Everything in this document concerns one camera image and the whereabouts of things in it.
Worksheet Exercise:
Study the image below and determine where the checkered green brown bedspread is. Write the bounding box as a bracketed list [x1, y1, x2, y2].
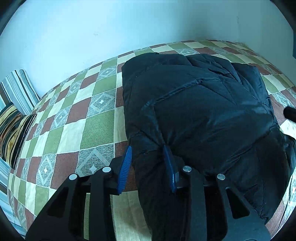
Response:
[7, 40, 295, 234]

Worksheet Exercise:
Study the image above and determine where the dark navy puffer jacket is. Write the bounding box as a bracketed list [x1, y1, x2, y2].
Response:
[122, 53, 295, 240]

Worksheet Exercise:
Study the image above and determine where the yellow black striped pillow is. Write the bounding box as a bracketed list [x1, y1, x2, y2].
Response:
[0, 102, 36, 169]

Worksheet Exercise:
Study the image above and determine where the blue white striped pillow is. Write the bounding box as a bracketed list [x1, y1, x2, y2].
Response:
[0, 69, 40, 115]

